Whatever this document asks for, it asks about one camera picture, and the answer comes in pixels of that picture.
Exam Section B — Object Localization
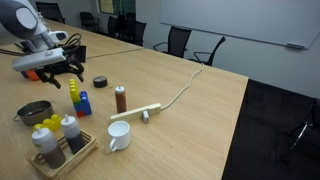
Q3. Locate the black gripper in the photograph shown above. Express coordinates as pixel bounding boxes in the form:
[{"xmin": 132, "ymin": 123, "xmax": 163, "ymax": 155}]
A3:
[{"xmin": 35, "ymin": 54, "xmax": 85, "ymax": 90}]

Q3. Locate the yellow Lego brick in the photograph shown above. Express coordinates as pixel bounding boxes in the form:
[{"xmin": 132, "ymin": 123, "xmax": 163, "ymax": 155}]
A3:
[
  {"xmin": 68, "ymin": 78, "xmax": 82, "ymax": 104},
  {"xmin": 32, "ymin": 113, "xmax": 63, "ymax": 132}
]

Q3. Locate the black flat board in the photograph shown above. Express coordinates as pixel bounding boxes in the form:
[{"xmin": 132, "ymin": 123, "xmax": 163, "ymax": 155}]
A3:
[{"xmin": 75, "ymin": 44, "xmax": 87, "ymax": 64}]

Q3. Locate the orange block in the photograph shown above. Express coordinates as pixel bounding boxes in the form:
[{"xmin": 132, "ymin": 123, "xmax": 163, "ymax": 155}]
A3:
[{"xmin": 25, "ymin": 68, "xmax": 41, "ymax": 82}]

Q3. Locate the black tape roll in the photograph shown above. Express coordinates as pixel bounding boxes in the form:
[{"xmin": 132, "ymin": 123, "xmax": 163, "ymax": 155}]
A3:
[{"xmin": 92, "ymin": 75, "xmax": 109, "ymax": 89}]

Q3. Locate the blue Lego brick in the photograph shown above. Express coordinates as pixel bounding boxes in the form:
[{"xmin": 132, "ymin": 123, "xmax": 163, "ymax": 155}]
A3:
[{"xmin": 78, "ymin": 90, "xmax": 93, "ymax": 117}]

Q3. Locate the red Lego brick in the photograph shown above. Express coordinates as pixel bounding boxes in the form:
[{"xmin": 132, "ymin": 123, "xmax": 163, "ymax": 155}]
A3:
[{"xmin": 75, "ymin": 110, "xmax": 93, "ymax": 119}]

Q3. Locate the black office chair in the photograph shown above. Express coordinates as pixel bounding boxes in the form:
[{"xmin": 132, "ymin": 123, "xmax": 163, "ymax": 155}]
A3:
[
  {"xmin": 152, "ymin": 25, "xmax": 193, "ymax": 59},
  {"xmin": 106, "ymin": 15, "xmax": 120, "ymax": 38},
  {"xmin": 130, "ymin": 19, "xmax": 148, "ymax": 47},
  {"xmin": 34, "ymin": 1, "xmax": 66, "ymax": 25},
  {"xmin": 188, "ymin": 35, "xmax": 227, "ymax": 67},
  {"xmin": 79, "ymin": 11, "xmax": 101, "ymax": 33}
]

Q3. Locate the brown sauce bottle white cap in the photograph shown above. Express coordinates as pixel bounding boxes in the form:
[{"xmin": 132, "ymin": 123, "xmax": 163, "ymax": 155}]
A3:
[{"xmin": 114, "ymin": 85, "xmax": 128, "ymax": 114}]

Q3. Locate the white squeeze bottle dark sauce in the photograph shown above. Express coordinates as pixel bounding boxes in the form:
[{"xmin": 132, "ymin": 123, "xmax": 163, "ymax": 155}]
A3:
[
  {"xmin": 60, "ymin": 113, "xmax": 87, "ymax": 155},
  {"xmin": 31, "ymin": 126, "xmax": 67, "ymax": 170}
]

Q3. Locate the wooden slat crate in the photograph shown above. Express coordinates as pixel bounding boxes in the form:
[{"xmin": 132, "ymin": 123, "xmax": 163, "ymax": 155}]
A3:
[{"xmin": 28, "ymin": 129, "xmax": 99, "ymax": 180}]

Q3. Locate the cream power strip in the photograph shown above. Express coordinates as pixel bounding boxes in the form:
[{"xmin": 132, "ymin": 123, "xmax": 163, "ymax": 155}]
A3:
[{"xmin": 109, "ymin": 102, "xmax": 162, "ymax": 122}]

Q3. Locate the white mug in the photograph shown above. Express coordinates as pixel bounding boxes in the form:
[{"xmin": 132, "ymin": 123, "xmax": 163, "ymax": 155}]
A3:
[{"xmin": 107, "ymin": 120, "xmax": 132, "ymax": 153}]

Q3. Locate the window with green view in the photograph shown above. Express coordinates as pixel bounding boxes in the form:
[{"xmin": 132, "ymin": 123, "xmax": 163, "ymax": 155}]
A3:
[{"xmin": 96, "ymin": 0, "xmax": 137, "ymax": 16}]

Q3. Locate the whiteboard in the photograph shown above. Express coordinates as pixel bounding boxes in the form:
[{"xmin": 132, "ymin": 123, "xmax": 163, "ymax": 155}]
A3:
[{"xmin": 159, "ymin": 0, "xmax": 320, "ymax": 50}]

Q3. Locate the whiteboard eraser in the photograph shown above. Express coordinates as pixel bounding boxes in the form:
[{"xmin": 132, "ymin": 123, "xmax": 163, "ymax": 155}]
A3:
[{"xmin": 286, "ymin": 42, "xmax": 306, "ymax": 51}]

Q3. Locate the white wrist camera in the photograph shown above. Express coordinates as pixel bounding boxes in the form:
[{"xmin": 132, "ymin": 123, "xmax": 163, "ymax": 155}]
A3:
[{"xmin": 12, "ymin": 47, "xmax": 67, "ymax": 73}]

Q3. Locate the metal bowl with handles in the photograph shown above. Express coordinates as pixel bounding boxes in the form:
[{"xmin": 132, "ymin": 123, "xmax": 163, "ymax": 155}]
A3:
[{"xmin": 12, "ymin": 99, "xmax": 55, "ymax": 127}]

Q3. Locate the white power cable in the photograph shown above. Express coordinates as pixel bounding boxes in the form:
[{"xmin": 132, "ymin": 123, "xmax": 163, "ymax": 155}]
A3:
[{"xmin": 159, "ymin": 62, "xmax": 205, "ymax": 111}]

